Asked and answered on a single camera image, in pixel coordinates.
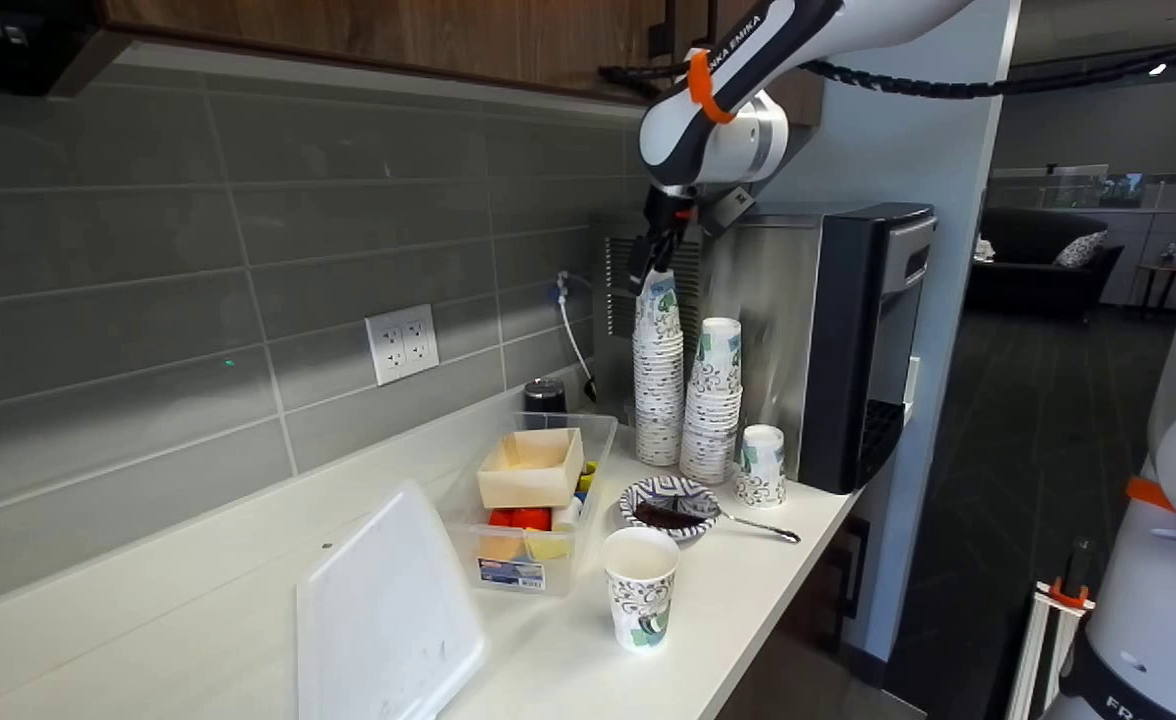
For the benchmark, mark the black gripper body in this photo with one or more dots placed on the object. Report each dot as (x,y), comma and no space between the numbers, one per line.
(665,223)

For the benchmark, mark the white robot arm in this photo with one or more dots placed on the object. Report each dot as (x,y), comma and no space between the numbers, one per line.
(722,125)

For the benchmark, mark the tallest patterned cup stack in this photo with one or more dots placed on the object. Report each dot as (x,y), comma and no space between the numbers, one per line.
(658,371)

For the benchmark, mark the medium patterned cup stack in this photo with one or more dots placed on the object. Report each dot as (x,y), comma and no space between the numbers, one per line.
(713,401)

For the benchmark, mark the small patterned cup stack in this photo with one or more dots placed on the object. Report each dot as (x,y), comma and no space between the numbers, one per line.
(760,462)

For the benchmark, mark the wooden upper cabinet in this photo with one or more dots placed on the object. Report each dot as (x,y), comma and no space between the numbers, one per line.
(604,50)

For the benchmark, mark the black coffee machine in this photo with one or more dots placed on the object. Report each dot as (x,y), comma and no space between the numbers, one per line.
(830,317)

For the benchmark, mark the small dark jar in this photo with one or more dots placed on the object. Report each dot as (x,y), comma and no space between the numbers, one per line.
(547,407)

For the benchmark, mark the wooden box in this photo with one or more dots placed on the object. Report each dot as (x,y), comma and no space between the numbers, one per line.
(528,470)

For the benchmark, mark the blue patterned paper bowl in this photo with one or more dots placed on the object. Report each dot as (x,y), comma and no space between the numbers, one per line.
(669,506)

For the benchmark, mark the clear plastic bin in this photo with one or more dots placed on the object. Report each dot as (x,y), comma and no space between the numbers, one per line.
(471,516)

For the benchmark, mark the metal spoon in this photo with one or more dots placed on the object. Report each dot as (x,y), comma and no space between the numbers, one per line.
(748,526)

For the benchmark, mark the red toy block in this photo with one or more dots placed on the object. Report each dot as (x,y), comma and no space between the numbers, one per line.
(522,516)

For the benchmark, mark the single patterned paper cup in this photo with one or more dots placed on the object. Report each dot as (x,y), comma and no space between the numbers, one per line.
(641,571)

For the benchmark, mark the yellow toy block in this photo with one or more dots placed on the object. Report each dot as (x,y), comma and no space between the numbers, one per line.
(528,547)

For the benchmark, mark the dark sofa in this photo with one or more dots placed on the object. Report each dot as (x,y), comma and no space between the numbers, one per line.
(1041,261)

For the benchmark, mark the blue toy block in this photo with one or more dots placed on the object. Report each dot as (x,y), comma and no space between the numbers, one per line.
(510,574)

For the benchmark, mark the white plastic bin lid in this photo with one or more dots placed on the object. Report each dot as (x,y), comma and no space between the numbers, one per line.
(385,627)

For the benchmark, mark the white wall outlet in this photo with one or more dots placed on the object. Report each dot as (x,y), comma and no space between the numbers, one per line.
(402,341)

